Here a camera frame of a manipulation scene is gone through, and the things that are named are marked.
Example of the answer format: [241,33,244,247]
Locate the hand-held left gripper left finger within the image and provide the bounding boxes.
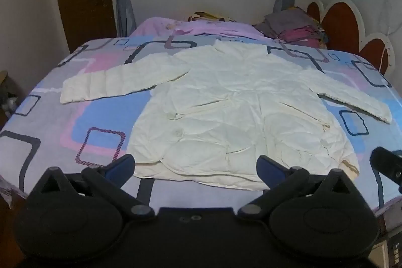
[28,154,156,221]

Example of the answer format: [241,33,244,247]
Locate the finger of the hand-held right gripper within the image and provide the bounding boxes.
[369,146,402,186]

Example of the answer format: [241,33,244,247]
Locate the pink blanket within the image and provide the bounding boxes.
[130,17,277,44]

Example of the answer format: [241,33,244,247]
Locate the white puffer jacket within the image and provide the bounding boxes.
[60,39,393,191]

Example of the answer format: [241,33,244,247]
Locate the yellow printed pillow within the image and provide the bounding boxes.
[188,11,238,23]

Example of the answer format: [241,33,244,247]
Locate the bed with patterned sheet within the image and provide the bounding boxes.
[0,17,402,216]

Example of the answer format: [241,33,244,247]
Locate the dark clutter beside bed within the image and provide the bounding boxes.
[0,70,20,122]

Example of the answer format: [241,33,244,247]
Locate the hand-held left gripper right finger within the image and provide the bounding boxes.
[238,155,369,220]

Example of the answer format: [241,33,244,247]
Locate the brown scalloped headboard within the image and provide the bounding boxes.
[306,0,396,80]

